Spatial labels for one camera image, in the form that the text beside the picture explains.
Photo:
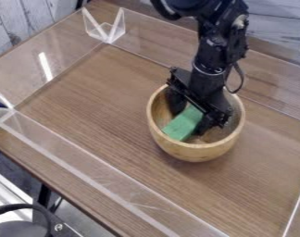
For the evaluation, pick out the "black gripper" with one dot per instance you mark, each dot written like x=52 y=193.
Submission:
x=199 y=87

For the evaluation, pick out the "green rectangular block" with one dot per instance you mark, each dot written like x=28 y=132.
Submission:
x=181 y=127

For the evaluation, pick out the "brown wooden bowl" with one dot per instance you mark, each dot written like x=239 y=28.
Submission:
x=199 y=148

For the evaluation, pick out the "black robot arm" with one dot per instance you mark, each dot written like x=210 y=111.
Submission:
x=222 y=22

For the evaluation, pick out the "black table leg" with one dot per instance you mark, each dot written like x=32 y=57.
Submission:
x=44 y=195

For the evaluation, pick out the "clear acrylic tray wall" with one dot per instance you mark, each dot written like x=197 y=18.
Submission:
x=76 y=84

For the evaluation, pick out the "grey metal base plate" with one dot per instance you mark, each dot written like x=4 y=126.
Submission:
x=18 y=228

